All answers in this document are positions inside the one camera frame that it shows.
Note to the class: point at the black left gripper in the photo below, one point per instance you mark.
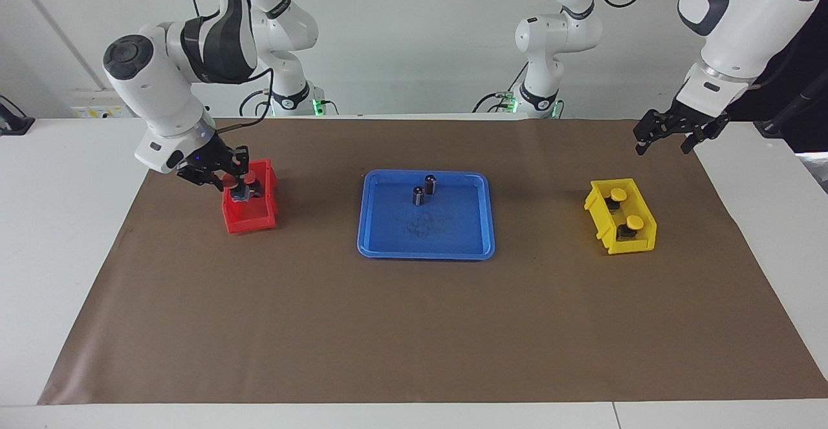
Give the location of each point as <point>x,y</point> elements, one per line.
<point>679,120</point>

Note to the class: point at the base connector green light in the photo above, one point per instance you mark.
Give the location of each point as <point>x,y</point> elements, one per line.
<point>318,107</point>
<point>510,102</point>

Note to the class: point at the black clamp mount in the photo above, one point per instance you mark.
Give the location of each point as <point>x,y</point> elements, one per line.
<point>13,123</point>

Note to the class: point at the yellow push button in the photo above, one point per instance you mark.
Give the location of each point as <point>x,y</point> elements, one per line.
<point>635,222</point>
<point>619,194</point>

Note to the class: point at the wall socket yellow label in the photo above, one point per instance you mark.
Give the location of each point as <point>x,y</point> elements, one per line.
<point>97,112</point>

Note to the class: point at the yellow plastic bin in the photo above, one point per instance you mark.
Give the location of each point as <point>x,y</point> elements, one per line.
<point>637,244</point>

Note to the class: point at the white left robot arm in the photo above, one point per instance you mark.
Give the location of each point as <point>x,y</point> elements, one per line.
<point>744,21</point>

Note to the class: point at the grey metallic object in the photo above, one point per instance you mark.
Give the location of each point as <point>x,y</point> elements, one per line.
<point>816,170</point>

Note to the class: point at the blue plastic tray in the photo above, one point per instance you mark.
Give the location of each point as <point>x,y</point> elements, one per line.
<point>453,235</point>

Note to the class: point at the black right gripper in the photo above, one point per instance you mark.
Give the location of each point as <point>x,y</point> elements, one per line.
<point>213,164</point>

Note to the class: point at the black cylindrical capacitor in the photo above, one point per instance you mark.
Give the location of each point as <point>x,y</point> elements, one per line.
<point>418,197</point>
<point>431,185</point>

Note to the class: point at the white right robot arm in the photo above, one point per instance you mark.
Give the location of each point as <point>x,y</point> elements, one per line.
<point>155,86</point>

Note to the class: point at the red plastic bin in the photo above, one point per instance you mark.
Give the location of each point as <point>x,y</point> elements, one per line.
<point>249,222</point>

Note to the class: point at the brown paper table mat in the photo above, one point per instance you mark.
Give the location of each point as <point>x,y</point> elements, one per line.
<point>388,325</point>

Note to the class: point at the black panel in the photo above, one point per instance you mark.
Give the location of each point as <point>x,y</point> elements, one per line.
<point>812,143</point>

